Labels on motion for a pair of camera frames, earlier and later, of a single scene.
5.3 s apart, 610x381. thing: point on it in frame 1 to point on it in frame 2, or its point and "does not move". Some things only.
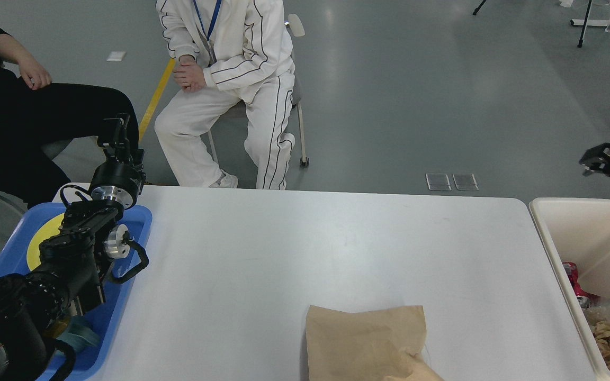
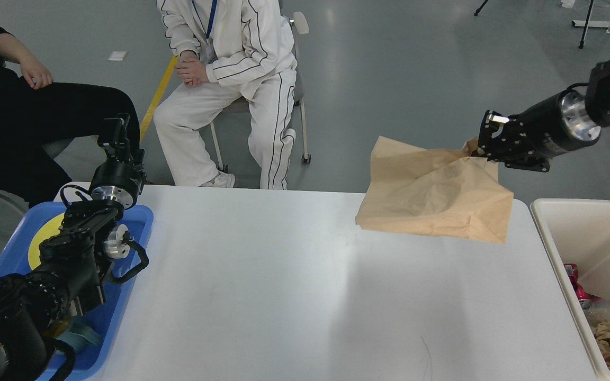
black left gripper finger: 137,162 does not move
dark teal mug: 81,334 does not move
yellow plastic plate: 50,228 does not move
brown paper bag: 382,344 to 446,192
